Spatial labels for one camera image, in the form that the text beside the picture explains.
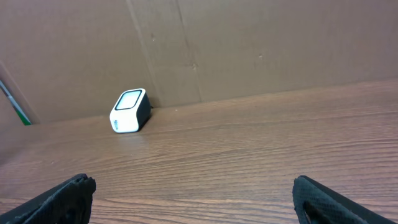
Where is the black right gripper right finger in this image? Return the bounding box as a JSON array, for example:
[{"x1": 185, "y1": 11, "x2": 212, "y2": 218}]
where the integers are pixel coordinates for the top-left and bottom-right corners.
[{"x1": 292, "y1": 175, "x2": 395, "y2": 224}]

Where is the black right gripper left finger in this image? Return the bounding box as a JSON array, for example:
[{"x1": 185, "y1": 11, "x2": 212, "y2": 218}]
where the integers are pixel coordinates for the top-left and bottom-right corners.
[{"x1": 1, "y1": 174, "x2": 96, "y2": 224}]

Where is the white barcode scanner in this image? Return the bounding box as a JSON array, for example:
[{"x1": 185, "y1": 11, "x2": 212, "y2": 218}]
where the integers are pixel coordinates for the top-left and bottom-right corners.
[{"x1": 109, "y1": 88, "x2": 152, "y2": 133}]

